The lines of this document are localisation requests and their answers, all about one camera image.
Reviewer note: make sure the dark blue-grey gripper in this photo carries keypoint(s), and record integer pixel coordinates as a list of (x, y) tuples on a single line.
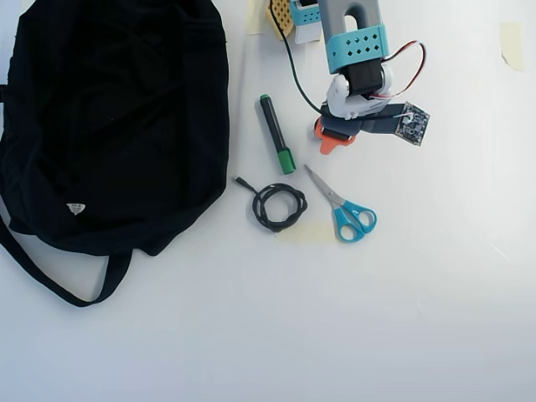
[(337, 135)]

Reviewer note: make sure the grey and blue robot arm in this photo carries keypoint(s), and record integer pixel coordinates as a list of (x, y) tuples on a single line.
[(356, 46)]

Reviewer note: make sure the black fabric bag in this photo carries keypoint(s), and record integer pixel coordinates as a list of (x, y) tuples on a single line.
[(104, 125)]

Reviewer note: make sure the black marker with green cap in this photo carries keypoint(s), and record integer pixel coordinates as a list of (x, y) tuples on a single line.
[(274, 125)]

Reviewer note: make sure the beige masking tape piece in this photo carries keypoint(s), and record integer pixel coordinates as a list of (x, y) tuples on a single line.
[(305, 233), (513, 46), (255, 21)]

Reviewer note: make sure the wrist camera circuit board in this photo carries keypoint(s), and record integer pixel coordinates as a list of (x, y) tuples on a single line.
[(413, 123)]

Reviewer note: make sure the yellow perforated base plate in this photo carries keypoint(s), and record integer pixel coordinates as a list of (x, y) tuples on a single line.
[(278, 17)]

